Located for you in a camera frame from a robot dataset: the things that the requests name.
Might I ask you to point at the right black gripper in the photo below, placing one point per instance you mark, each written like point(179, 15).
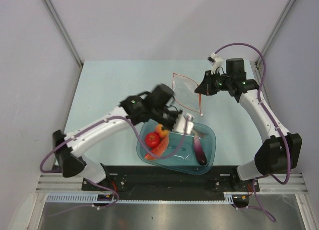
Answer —
point(204, 87)

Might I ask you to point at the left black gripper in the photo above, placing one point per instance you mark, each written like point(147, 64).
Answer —
point(176, 113)

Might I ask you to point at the clear orange zip top bag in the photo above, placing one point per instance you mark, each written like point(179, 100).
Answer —
point(184, 88)

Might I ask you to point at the toy watermelon slice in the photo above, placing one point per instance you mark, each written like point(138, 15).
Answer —
point(159, 150)

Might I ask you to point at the blue transparent plastic tub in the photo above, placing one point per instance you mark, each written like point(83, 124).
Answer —
point(185, 160)

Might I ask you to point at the grey toy fish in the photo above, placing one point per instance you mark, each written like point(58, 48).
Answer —
point(196, 133)

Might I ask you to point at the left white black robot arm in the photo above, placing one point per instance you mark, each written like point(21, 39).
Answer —
point(135, 109)

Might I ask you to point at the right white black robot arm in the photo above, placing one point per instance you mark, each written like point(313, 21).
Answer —
point(280, 149)

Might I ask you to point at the orange toy peach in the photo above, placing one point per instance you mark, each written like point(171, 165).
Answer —
point(161, 131)

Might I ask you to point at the red toy apple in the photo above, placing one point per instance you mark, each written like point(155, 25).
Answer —
point(152, 139)

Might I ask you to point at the purple toy eggplant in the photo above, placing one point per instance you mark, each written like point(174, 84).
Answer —
point(199, 152)

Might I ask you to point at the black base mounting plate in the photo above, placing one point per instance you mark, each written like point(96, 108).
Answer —
point(173, 194)

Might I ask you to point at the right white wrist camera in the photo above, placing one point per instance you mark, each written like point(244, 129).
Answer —
point(216, 62)

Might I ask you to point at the white slotted cable duct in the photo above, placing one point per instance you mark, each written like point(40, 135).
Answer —
point(95, 198)

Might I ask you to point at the right aluminium corner post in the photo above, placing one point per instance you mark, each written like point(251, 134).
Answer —
point(278, 25)

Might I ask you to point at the aluminium corner post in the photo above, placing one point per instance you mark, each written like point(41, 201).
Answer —
point(53, 13)
point(278, 25)

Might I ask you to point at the left aluminium corner post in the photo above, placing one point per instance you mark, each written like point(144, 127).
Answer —
point(53, 13)

